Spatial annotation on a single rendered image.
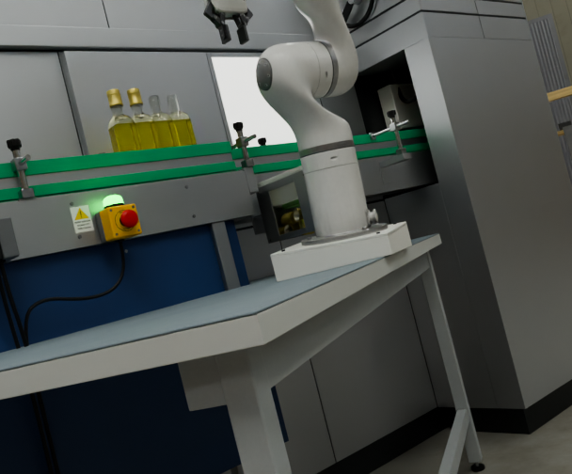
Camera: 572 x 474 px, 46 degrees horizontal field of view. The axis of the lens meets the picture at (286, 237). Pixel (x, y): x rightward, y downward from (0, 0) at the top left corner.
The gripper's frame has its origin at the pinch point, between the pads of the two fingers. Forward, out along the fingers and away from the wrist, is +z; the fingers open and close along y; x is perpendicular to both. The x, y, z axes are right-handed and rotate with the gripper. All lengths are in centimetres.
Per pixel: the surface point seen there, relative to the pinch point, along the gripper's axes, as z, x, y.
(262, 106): 6, -42, -40
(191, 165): 28.0, -16.5, 10.7
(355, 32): -20, -38, -90
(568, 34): -178, -359, -976
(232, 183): 34.4, -14.4, 0.9
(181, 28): -22, -45, -17
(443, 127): 26, -11, -90
